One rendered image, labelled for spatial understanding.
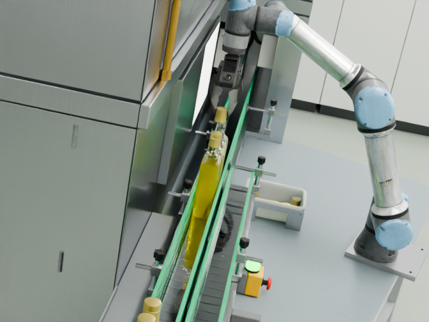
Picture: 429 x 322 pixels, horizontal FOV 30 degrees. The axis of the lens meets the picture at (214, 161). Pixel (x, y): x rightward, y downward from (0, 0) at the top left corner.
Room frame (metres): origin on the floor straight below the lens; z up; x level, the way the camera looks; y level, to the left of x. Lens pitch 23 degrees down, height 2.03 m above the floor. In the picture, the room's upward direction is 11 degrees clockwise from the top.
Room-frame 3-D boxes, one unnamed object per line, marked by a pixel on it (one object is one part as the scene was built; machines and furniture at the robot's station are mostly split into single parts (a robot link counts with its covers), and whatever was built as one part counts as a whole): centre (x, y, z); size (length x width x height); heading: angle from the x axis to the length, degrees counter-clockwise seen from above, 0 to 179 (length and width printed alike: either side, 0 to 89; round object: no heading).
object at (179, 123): (2.67, 0.12, 1.15); 0.90 x 0.03 x 0.34; 177
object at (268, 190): (2.62, -0.24, 0.80); 0.22 x 0.17 x 0.09; 87
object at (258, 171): (2.51, -0.13, 0.95); 0.17 x 0.03 x 0.12; 87
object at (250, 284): (2.08, -0.17, 0.79); 0.07 x 0.07 x 0.07; 87
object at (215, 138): (2.26, 0.01, 1.14); 0.04 x 0.04 x 0.04
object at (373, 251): (2.46, -0.60, 0.82); 0.15 x 0.15 x 0.10
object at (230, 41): (2.34, 0.01, 1.43); 0.08 x 0.08 x 0.05
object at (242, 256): (1.91, -0.14, 0.94); 0.07 x 0.04 x 0.13; 87
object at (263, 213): (2.62, -0.21, 0.79); 0.27 x 0.17 x 0.08; 87
